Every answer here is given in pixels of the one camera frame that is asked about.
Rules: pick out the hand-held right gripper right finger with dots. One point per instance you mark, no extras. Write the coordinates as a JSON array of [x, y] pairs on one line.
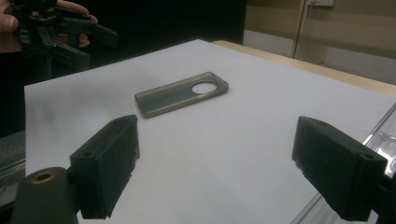
[[339, 174]]

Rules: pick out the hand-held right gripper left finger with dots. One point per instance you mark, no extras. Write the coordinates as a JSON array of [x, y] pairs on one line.
[[106, 161]]

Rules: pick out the translucent grey phone case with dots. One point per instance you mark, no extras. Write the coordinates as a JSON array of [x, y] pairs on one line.
[[168, 99]]

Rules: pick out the wooden table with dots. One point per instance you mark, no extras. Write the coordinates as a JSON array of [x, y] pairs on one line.
[[311, 69]]

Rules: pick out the grey metal rail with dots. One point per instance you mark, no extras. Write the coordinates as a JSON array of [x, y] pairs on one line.
[[11, 155]]

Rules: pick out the wall socket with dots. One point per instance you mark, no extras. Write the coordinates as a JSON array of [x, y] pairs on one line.
[[323, 2]]

